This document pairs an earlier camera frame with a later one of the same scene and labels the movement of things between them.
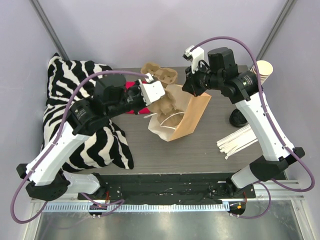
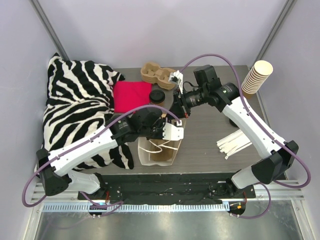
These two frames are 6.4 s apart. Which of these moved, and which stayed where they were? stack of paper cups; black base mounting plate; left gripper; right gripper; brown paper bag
Moved: brown paper bag; left gripper; right gripper
Stayed: black base mounting plate; stack of paper cups
